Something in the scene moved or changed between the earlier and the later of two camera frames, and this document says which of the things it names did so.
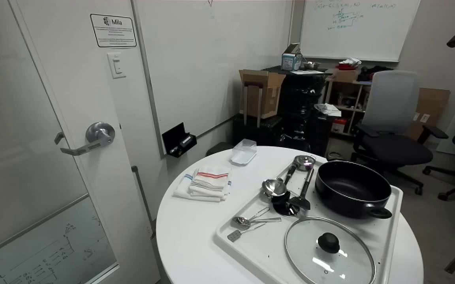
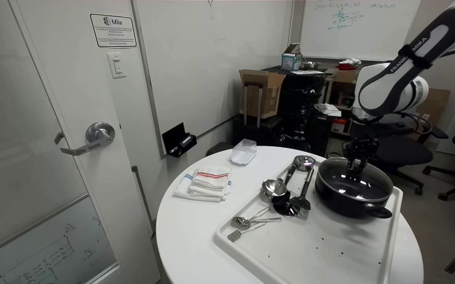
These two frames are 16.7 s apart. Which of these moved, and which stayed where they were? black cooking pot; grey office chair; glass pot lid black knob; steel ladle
Moved: glass pot lid black knob
Stayed: grey office chair; steel ladle; black cooking pot
